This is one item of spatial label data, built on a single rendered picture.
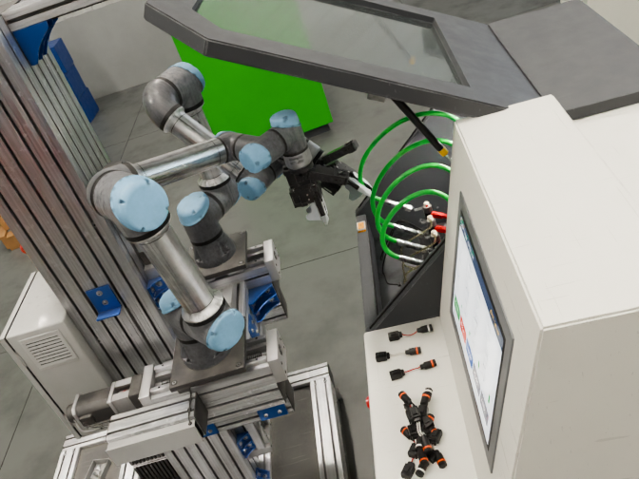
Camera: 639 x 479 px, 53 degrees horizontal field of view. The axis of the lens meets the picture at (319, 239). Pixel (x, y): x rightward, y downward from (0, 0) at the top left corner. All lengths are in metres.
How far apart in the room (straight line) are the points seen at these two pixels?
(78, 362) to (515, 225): 1.43
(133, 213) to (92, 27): 7.23
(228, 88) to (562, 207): 4.18
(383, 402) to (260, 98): 3.83
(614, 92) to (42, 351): 1.70
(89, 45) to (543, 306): 8.00
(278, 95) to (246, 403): 3.56
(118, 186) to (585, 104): 1.05
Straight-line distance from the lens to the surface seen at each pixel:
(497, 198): 1.21
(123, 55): 8.63
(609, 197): 1.18
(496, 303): 1.16
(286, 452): 2.68
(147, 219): 1.45
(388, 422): 1.62
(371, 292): 2.02
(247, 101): 5.19
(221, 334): 1.66
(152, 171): 1.63
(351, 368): 3.16
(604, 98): 1.61
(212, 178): 2.23
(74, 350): 2.09
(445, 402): 1.62
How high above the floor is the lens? 2.21
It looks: 33 degrees down
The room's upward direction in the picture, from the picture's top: 20 degrees counter-clockwise
